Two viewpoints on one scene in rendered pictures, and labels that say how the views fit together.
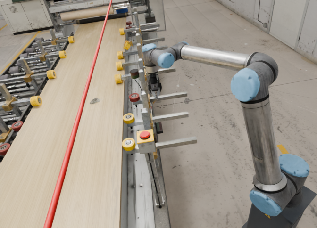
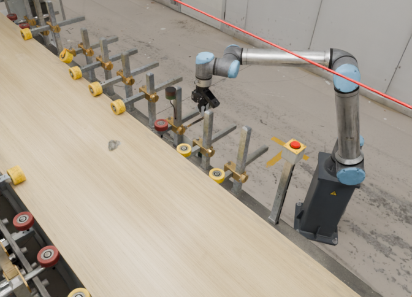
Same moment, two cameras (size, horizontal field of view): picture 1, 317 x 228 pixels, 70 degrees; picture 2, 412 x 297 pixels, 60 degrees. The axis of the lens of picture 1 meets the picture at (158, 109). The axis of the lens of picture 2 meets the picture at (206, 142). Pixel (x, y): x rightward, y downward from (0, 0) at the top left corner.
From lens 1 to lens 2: 121 cm
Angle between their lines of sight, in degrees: 35
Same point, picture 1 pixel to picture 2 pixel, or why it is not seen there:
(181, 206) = not seen: hidden behind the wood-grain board
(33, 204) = (189, 278)
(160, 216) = (284, 229)
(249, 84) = (355, 76)
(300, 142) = (287, 129)
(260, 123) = (355, 107)
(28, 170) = (130, 256)
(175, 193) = not seen: hidden behind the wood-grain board
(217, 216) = not seen: hidden behind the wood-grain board
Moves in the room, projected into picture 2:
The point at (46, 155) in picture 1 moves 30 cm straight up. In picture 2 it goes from (133, 229) to (126, 182)
